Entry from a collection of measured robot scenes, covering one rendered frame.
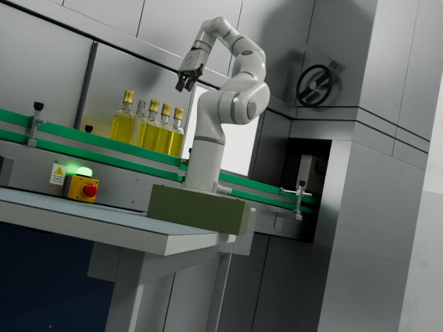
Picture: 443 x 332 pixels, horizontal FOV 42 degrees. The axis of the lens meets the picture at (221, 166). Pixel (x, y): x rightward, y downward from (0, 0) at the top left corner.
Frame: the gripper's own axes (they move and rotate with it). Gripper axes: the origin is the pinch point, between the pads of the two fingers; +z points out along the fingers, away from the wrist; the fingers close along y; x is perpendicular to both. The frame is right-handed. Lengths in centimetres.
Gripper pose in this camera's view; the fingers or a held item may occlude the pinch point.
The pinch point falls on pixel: (184, 85)
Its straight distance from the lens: 226.7
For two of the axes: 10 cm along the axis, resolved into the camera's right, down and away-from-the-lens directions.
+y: 6.7, 0.7, -7.4
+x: 6.4, 4.5, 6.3
